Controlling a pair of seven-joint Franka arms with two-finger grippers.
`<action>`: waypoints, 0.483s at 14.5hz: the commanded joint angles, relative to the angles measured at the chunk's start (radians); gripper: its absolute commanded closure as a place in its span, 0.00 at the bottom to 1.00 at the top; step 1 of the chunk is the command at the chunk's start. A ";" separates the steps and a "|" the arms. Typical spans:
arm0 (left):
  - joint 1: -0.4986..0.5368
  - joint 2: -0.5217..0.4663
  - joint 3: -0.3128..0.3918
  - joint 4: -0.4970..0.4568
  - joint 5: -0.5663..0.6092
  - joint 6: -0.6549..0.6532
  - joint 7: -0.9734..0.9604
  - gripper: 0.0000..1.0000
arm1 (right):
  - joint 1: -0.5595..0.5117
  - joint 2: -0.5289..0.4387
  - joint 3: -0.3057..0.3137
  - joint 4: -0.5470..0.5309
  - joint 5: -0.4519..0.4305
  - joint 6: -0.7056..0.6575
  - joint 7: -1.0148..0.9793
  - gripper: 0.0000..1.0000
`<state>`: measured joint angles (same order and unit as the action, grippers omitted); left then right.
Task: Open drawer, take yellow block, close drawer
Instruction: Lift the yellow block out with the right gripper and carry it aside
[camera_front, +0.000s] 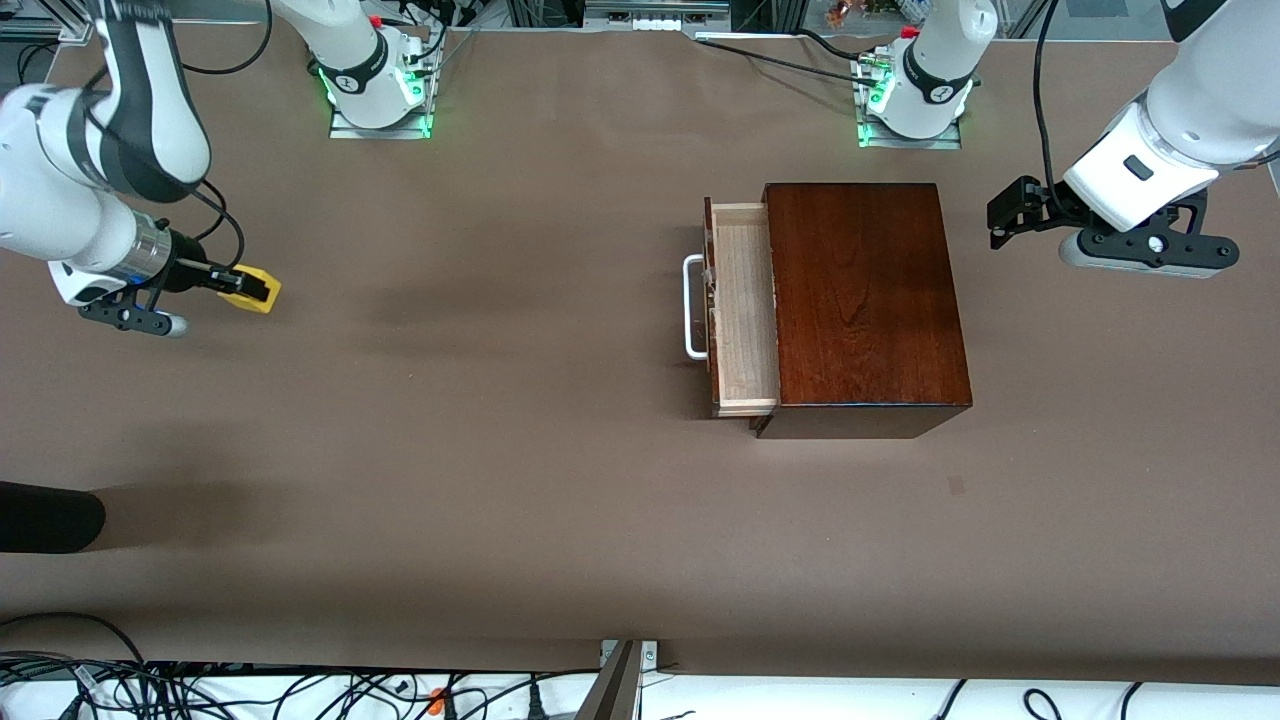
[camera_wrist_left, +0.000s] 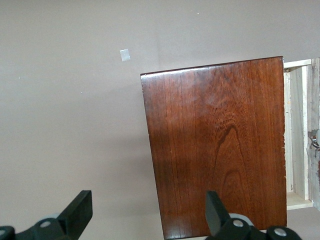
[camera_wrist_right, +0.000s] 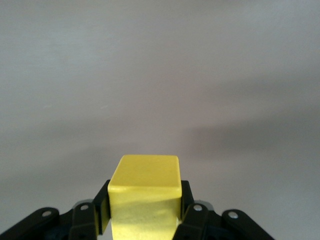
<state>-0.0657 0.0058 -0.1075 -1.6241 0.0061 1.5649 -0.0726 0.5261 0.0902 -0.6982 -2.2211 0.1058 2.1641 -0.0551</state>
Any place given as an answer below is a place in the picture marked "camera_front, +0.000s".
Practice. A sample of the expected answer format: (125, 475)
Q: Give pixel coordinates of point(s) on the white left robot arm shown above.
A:
(1190, 120)

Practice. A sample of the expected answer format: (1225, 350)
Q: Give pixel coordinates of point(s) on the yellow block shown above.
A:
(272, 292)

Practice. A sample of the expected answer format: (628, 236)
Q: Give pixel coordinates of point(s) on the dark brown wooden cabinet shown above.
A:
(870, 320)

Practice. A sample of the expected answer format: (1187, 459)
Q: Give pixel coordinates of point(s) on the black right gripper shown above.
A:
(183, 274)

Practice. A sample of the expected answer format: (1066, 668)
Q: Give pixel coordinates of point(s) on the dark metal post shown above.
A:
(612, 690)

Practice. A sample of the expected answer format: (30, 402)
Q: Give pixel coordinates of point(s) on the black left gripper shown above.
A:
(1053, 211)

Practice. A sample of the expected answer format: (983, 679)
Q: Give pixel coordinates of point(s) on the black rounded cylinder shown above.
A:
(50, 518)

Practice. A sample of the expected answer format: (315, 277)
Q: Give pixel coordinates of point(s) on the small aluminium bracket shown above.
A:
(650, 655)

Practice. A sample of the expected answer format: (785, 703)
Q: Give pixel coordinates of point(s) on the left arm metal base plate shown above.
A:
(940, 143)

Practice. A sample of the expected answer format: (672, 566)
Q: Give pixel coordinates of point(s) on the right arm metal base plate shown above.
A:
(345, 130)

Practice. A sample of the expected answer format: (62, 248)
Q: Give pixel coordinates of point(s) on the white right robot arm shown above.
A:
(60, 200)

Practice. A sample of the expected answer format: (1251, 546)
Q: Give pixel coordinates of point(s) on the aluminium frame corner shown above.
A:
(75, 30)

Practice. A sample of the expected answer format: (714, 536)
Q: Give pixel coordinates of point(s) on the white power strip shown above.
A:
(650, 23)

